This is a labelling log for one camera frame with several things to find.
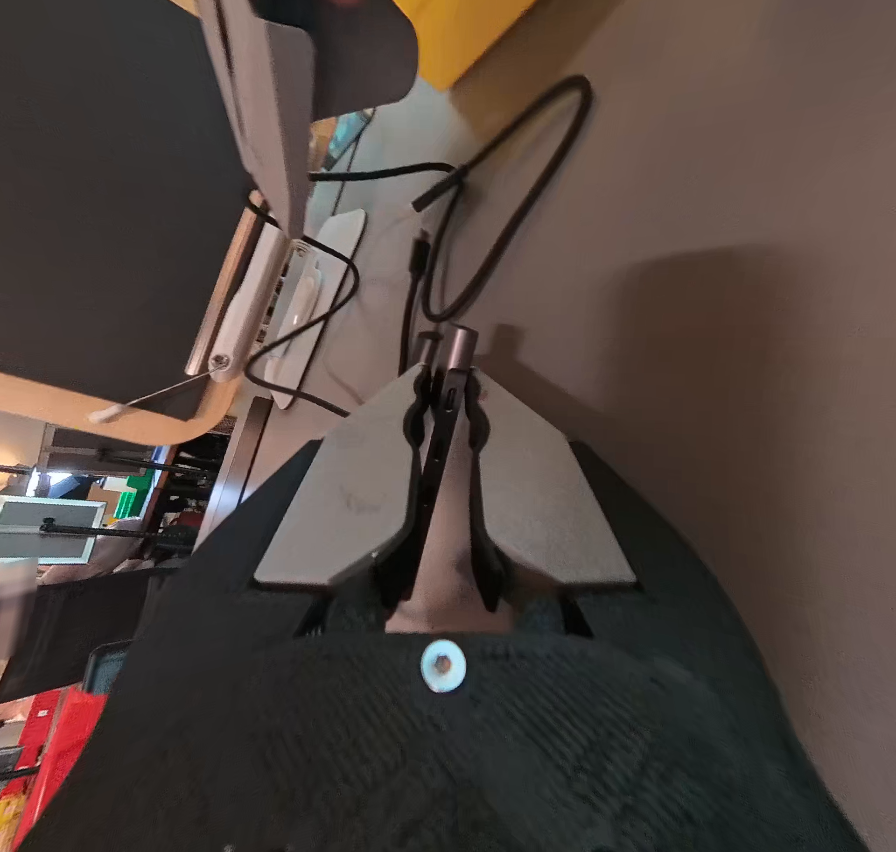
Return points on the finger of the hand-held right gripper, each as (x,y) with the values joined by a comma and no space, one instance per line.
(287,131)
(217,40)

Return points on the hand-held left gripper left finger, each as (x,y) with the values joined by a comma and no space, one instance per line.
(336,509)

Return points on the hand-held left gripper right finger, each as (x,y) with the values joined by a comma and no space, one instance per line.
(553,509)

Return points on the yellow plastic bin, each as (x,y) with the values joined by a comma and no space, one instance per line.
(455,19)

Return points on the grey usb hub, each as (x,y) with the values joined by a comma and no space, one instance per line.
(458,348)

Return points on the wooden book stand black panel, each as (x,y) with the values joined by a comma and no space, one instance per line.
(105,166)

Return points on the green box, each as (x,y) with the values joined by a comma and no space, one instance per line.
(129,495)

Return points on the grey panel on stand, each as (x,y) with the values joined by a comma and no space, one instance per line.
(49,530)

